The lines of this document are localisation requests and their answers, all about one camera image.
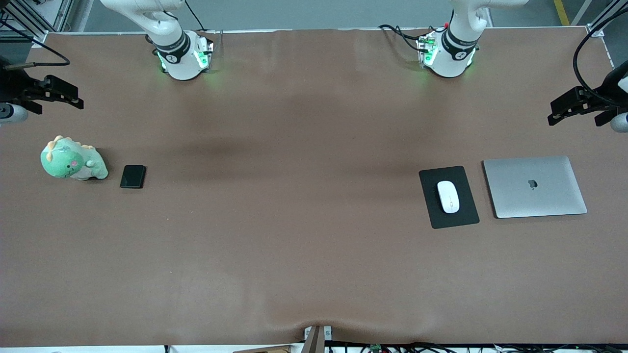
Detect black smartphone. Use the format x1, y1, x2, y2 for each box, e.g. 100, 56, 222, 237
120, 164, 147, 190

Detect white computer mouse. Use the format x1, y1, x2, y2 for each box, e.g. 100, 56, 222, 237
437, 180, 461, 215

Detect black mouse pad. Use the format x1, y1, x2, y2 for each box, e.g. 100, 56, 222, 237
419, 165, 480, 229

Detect green dinosaur plush toy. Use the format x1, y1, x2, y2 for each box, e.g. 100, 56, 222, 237
40, 135, 109, 181

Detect silver laptop with apple logo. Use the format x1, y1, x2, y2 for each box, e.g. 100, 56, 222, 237
482, 155, 588, 219

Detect aluminium frame profile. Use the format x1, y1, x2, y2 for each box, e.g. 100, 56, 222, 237
0, 0, 75, 36
572, 0, 628, 38

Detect black right arm base cable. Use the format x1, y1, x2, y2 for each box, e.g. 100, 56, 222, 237
183, 0, 206, 31

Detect black left arm base cables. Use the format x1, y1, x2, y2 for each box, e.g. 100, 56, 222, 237
377, 24, 428, 52

